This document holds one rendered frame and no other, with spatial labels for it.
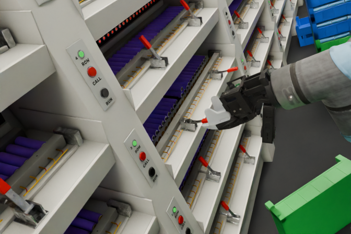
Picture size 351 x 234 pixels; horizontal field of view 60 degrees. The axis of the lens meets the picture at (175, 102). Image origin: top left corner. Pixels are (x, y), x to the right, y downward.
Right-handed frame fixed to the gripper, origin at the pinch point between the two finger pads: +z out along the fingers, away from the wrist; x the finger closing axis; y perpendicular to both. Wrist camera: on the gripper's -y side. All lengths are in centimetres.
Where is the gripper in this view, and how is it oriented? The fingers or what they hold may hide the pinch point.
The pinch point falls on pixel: (209, 122)
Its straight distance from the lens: 78.8
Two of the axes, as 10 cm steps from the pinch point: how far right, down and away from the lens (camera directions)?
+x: -3.8, 5.7, -7.3
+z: -7.3, 3.0, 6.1
